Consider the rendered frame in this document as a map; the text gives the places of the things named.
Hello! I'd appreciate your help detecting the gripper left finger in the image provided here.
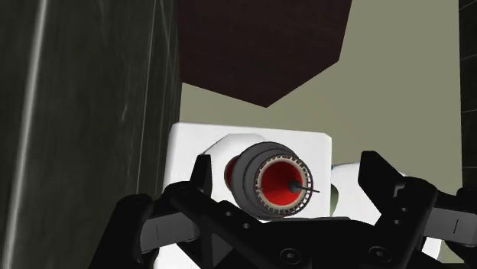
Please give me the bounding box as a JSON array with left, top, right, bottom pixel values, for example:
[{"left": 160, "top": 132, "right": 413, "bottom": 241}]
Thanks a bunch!
[{"left": 88, "top": 154, "right": 270, "bottom": 269}]

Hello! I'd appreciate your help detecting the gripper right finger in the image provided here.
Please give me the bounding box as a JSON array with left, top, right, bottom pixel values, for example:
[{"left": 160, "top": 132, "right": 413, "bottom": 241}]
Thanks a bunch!
[{"left": 357, "top": 150, "right": 477, "bottom": 269}]

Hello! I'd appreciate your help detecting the white toilet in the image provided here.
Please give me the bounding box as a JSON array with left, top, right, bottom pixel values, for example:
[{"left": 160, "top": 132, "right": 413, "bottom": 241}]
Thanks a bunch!
[{"left": 154, "top": 122, "right": 444, "bottom": 269}]

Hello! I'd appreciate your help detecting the grey red round clock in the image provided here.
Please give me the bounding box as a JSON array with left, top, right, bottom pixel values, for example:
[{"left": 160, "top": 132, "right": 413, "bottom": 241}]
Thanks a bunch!
[{"left": 224, "top": 141, "right": 320, "bottom": 220}]

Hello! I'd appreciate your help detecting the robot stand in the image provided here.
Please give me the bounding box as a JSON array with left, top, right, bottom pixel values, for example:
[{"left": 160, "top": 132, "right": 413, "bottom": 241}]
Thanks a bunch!
[{"left": 174, "top": 0, "right": 353, "bottom": 109}]

